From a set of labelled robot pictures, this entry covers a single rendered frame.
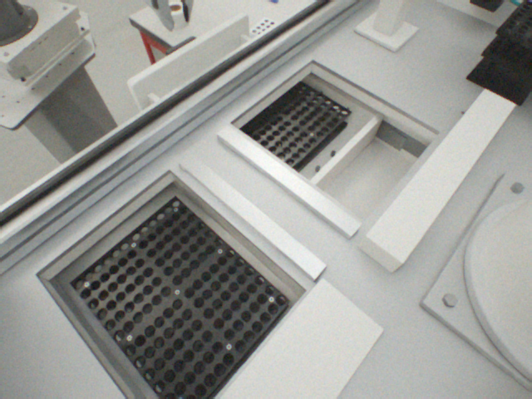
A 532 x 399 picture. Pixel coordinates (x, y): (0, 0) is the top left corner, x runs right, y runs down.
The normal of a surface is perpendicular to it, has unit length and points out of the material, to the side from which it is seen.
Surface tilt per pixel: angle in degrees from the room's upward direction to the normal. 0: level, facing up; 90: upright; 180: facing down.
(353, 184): 0
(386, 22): 90
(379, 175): 0
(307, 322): 0
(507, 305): 90
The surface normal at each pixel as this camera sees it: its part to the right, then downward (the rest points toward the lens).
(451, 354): 0.00, -0.49
